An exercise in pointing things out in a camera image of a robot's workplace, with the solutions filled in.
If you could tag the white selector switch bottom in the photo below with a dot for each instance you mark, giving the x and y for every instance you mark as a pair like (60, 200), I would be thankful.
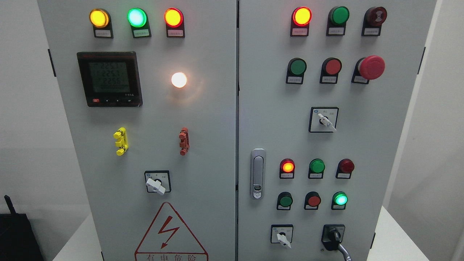
(282, 234)

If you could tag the green push button lower right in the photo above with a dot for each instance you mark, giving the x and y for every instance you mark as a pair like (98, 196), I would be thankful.
(339, 201)

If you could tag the red indicator light lower right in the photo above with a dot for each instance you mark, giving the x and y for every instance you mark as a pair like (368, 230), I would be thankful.
(344, 169)

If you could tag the red electric hazard warning sticker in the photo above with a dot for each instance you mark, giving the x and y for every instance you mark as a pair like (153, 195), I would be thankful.
(168, 238)

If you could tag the yellow terminal connector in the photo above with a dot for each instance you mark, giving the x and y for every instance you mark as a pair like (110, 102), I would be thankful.
(121, 141)

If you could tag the white selector switch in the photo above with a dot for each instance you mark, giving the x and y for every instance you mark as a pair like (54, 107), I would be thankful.
(282, 234)
(323, 119)

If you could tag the black device with antenna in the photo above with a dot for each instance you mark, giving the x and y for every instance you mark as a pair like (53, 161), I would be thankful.
(17, 240)

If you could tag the black rotary knob switch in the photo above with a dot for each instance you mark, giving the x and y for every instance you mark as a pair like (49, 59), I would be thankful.
(332, 236)

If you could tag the green indicator light top right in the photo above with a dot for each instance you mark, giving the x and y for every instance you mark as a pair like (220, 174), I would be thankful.
(337, 20)

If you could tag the yellow indicator light top left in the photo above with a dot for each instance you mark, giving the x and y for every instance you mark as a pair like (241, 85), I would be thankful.
(101, 22)

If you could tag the red lit indicator top right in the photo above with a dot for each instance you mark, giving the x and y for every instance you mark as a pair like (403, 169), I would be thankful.
(300, 21)

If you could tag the red lit indicator light left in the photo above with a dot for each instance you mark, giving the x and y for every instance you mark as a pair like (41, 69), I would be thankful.
(174, 20)

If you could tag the red push button upper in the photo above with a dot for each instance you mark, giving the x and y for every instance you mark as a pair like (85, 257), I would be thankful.
(330, 70)

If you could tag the green push button lower left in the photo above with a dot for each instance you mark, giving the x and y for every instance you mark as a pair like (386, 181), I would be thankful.
(284, 201)

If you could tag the grey left cabinet door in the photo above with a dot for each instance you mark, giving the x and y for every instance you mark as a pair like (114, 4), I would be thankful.
(203, 181)

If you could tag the red push button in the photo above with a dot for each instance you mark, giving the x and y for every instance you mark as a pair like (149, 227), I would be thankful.
(312, 201)
(330, 70)

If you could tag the green push button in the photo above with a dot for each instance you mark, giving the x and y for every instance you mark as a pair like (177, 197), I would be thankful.
(295, 71)
(284, 201)
(339, 201)

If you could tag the white lit indicator lamp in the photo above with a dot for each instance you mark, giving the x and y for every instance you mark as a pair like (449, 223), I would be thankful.
(179, 79)

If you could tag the red terminal connector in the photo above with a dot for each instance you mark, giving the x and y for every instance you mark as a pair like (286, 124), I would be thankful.
(184, 143)

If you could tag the grey right cabinet door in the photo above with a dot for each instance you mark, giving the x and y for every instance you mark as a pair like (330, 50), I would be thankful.
(274, 116)

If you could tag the green indicator light lower middle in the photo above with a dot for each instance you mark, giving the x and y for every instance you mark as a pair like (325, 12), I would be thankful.
(316, 169)

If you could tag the red mushroom emergency stop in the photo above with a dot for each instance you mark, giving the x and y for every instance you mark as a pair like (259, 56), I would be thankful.
(368, 68)

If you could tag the grey cabinet door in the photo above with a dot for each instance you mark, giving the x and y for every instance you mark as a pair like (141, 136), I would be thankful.
(274, 116)
(203, 181)

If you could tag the green lit indicator light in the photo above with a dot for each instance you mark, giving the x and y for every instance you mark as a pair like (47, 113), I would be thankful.
(139, 23)

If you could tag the red lit indicator lower left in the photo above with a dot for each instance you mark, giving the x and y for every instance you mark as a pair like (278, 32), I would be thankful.
(287, 169)

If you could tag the white selector switch left door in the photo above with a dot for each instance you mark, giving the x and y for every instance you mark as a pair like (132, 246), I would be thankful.
(158, 181)

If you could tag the green push button upper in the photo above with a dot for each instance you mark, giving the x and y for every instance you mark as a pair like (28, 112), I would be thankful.
(295, 71)

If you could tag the silver door latch handle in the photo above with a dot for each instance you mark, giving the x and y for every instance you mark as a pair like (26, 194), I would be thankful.
(257, 173)

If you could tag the white selector switch upper right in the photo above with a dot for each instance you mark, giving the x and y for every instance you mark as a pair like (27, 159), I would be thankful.
(323, 119)

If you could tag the black digital power meter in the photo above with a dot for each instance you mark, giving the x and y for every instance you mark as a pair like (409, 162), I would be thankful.
(110, 79)

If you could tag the red push button lower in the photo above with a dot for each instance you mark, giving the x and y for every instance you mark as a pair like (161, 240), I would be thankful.
(312, 201)

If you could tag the dark red buzzer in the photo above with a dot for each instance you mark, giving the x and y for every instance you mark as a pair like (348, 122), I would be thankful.
(373, 20)

